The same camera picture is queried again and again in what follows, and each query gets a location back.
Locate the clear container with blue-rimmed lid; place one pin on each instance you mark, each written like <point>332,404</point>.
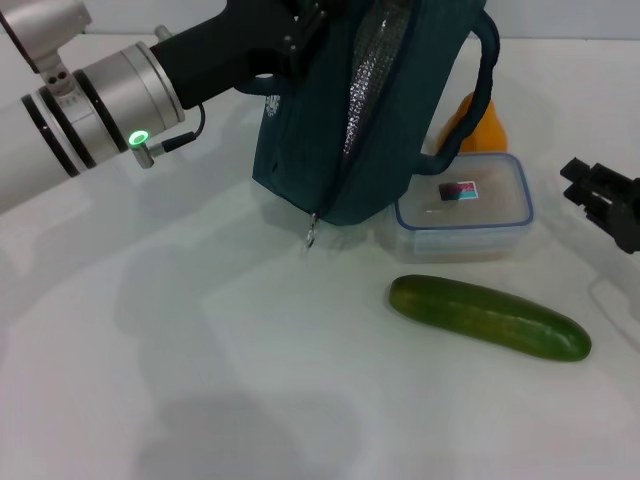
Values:
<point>475,225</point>

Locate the orange pear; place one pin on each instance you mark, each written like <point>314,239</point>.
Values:
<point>487,132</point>

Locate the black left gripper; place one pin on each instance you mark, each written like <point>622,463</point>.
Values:
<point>235,45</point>

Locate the green cucumber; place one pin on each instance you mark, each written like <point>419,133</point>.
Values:
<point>480,315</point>

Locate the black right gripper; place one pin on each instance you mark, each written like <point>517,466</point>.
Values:
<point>622,210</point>

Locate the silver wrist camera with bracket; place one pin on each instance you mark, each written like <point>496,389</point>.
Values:
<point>40,30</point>

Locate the dark teal fabric bag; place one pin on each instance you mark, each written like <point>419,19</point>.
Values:
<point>400,125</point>

